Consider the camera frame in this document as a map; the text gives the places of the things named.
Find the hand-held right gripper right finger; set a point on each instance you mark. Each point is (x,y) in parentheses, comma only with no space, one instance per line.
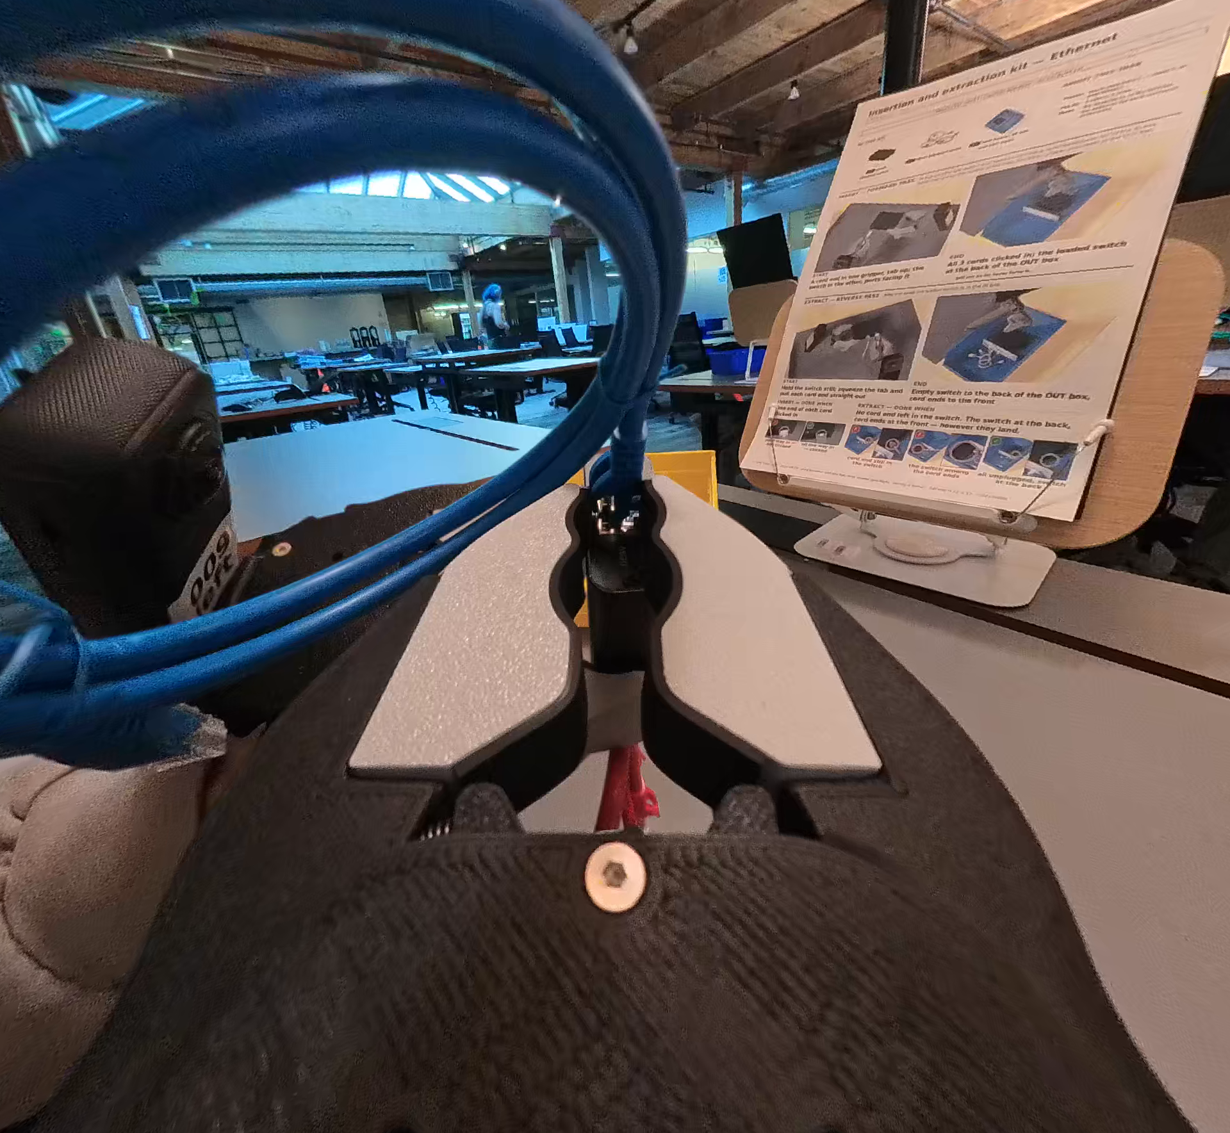
(763,664)

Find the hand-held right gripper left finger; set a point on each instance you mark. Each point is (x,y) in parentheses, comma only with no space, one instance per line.
(480,649)

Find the black ethernet splitter box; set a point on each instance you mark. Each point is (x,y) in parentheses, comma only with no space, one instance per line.
(614,616)

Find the yellow plastic bin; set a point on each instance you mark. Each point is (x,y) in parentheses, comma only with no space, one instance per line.
(690,482)

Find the person's left forearm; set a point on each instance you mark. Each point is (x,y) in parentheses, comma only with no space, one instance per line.
(78,911)

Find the white board stand base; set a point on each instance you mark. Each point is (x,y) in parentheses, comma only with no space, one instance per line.
(961,564)

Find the wood-edged office table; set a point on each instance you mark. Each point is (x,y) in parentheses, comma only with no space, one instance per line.
(538,366)
(334,468)

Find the blue storage bin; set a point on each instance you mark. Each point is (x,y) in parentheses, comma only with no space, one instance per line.
(731,363)

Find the black monitor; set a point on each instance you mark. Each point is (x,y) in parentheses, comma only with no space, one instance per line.
(763,249)

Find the printed instruction sheet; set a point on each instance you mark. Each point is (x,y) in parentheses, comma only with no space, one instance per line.
(961,285)

